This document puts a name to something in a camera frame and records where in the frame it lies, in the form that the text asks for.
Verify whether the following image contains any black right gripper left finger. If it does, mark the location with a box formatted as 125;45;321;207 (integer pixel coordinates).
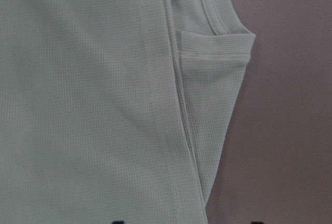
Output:
112;220;122;224

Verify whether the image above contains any olive green long-sleeve shirt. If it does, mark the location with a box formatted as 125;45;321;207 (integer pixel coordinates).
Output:
1;0;255;223

